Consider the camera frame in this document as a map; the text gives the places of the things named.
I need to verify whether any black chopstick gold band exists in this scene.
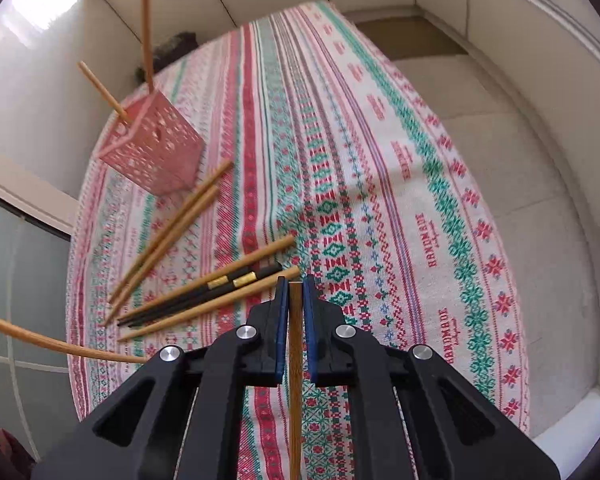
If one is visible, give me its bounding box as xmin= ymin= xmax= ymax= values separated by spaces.
xmin=116 ymin=270 xmax=282 ymax=328
xmin=116 ymin=262 xmax=284 ymax=325

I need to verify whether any pink perforated utensil holder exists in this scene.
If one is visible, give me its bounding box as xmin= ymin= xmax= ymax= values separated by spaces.
xmin=97 ymin=90 xmax=204 ymax=196

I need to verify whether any patterned woven tablecloth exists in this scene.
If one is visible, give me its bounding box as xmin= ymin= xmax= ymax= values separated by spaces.
xmin=66 ymin=2 xmax=530 ymax=479

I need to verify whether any wooden chopstick leaning in holder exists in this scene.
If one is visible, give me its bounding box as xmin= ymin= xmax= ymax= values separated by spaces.
xmin=78 ymin=61 xmax=131 ymax=125

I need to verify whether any dark trash bin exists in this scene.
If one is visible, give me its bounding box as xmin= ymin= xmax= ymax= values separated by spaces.
xmin=134 ymin=32 xmax=199 ymax=84

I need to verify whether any wooden chopstick upright in holder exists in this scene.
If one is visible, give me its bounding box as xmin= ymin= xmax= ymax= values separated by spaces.
xmin=142 ymin=0 xmax=155 ymax=94

